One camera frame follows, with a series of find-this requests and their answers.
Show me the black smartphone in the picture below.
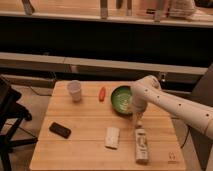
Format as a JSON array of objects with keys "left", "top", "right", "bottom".
[{"left": 49, "top": 122, "right": 71, "bottom": 139}]

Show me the white sponge block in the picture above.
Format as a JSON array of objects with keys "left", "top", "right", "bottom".
[{"left": 105, "top": 127, "right": 120, "bottom": 149}]

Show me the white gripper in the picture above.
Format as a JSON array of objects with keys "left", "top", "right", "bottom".
[{"left": 131, "top": 95, "right": 147, "bottom": 124}]

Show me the black cable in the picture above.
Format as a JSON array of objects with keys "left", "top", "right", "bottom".
[{"left": 179, "top": 126, "right": 191, "bottom": 149}]

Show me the black office chair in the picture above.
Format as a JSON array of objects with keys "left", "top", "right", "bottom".
[{"left": 0, "top": 76, "right": 38, "bottom": 171}]

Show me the white paper cup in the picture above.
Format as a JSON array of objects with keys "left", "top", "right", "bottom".
[{"left": 67, "top": 80, "right": 82, "bottom": 102}]

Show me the red chili pepper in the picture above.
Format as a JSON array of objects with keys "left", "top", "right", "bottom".
[{"left": 99, "top": 87, "right": 106, "bottom": 102}]

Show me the green ceramic bowl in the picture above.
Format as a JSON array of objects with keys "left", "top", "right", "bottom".
[{"left": 111, "top": 85, "right": 132, "bottom": 116}]

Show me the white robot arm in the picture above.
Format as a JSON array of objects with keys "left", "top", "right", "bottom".
[{"left": 131, "top": 75, "right": 213, "bottom": 140}]

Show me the white squeeze bottle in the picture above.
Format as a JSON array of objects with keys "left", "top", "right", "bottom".
[{"left": 135, "top": 121, "right": 149, "bottom": 164}]

